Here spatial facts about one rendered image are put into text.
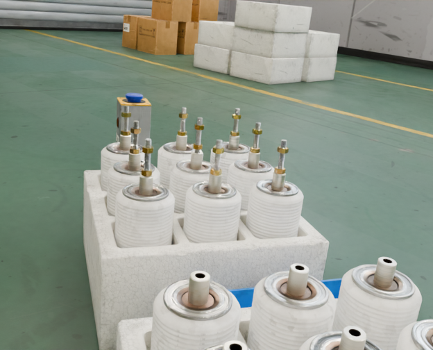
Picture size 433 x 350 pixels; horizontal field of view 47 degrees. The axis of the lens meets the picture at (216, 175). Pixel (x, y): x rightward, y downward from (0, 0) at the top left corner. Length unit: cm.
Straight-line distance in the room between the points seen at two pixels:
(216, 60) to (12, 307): 322
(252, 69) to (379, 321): 320
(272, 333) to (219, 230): 30
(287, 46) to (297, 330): 327
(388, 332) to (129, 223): 41
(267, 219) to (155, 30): 395
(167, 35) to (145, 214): 405
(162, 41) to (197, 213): 398
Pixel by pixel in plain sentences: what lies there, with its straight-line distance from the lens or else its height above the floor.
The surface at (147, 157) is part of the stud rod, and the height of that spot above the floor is 31.
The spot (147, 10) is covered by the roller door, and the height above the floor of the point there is 28.
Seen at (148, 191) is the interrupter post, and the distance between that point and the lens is 82.
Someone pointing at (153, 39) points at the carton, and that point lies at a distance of 476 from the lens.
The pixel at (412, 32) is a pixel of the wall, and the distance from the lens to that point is 635.
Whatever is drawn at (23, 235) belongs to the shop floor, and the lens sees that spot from 126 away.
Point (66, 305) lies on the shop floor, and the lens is 100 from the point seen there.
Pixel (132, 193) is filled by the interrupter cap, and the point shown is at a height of 25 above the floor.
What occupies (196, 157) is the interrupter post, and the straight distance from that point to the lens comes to 95.
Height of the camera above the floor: 57
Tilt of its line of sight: 20 degrees down
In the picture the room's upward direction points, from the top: 6 degrees clockwise
